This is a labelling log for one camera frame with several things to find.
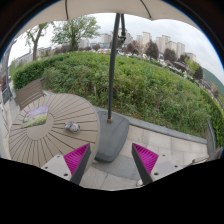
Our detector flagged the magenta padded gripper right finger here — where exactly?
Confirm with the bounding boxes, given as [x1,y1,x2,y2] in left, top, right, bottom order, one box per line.
[131,142,184,187]

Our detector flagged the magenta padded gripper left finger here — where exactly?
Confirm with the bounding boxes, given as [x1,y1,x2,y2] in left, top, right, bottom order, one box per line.
[41,142,92,186]

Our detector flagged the grey patterned computer mouse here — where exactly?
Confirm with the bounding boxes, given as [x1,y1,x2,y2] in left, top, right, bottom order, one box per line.
[65,121,80,133]

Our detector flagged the round slatted wooden table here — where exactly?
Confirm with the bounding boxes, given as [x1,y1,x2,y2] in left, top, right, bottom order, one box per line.
[9,94,100,168]

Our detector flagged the green hedge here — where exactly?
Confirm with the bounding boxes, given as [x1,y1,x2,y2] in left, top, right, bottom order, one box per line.
[12,52,224,146]

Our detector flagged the slatted wooden bench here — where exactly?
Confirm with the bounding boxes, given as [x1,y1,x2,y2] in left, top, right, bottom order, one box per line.
[16,79,44,109]

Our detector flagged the dark parasol pole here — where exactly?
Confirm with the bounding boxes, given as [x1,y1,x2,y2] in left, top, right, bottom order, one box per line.
[107,13,120,123]

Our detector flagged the beige parasol canopy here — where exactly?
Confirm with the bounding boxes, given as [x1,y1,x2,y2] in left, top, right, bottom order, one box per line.
[16,0,199,37]

